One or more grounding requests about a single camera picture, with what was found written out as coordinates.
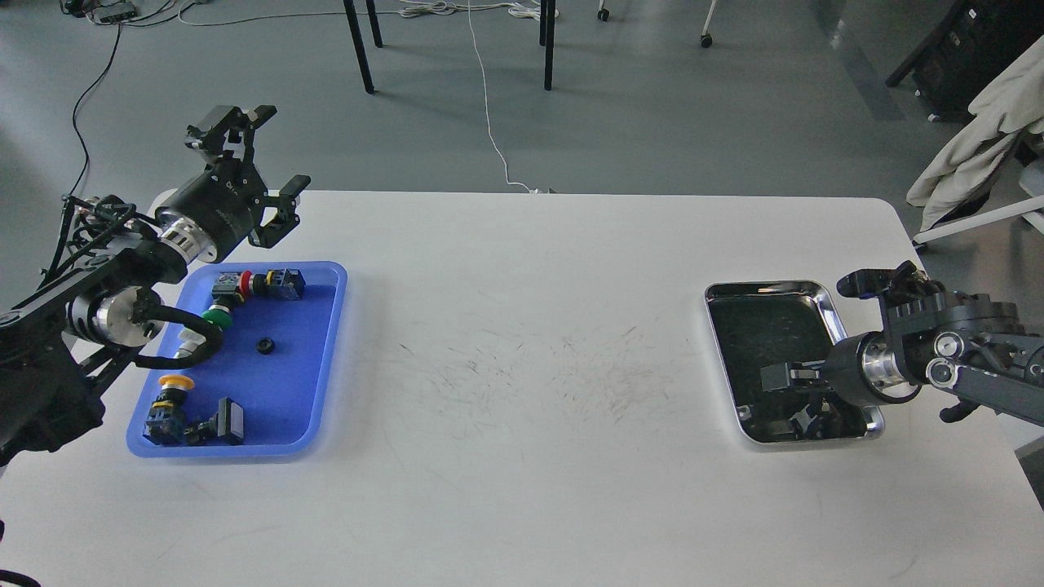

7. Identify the black table leg right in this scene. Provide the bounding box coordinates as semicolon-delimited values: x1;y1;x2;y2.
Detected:
538;0;557;90

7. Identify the black switch block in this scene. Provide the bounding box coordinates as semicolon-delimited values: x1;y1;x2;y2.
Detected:
185;397;246;446

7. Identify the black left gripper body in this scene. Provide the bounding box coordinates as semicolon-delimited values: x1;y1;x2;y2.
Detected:
156;167;266;263

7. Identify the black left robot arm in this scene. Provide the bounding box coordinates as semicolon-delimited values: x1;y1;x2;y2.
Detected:
2;105;310;465

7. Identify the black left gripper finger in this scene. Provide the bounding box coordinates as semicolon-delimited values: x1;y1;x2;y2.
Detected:
185;105;277;183
250;174;311;249

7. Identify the black floor cable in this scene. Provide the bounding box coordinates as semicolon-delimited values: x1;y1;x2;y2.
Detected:
72;23;123;196

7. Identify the yellow push button switch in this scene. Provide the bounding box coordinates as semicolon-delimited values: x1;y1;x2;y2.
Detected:
142;374;195;446

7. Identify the black cabinet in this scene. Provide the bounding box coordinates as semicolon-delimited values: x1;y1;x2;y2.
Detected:
885;1;1043;122

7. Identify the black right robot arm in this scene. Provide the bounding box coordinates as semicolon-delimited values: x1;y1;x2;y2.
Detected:
760;261;1043;425

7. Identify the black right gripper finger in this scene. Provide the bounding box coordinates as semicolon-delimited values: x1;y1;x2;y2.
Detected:
760;363;829;393

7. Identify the white chair frame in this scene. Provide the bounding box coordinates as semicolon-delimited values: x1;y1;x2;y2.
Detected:
911;157;1043;250

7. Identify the black table leg left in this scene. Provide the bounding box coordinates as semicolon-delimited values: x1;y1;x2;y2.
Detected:
343;0;383;95

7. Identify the red push button switch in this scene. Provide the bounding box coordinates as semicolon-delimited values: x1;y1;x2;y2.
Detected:
211;268;307;307

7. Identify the beige cloth on chair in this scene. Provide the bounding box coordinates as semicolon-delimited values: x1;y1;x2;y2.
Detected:
905;38;1043;231

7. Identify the shiny metal tray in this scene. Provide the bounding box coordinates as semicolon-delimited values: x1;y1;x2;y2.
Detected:
704;281;885;449

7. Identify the white floor cable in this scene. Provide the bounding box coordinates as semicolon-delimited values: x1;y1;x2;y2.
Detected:
397;0;560;195

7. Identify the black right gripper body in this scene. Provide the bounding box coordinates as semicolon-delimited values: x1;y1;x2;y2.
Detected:
820;332;878;406

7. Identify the power strip on floor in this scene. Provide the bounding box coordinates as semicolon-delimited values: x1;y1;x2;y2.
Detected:
60;1;139;24

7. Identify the black table leg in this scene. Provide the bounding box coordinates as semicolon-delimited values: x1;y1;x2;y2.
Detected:
538;0;557;90
343;0;383;95

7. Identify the blue plastic tray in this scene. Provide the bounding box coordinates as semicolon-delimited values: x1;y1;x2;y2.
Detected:
126;261;349;457

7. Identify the green push button switch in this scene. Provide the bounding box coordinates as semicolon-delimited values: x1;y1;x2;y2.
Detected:
173;303;232;365

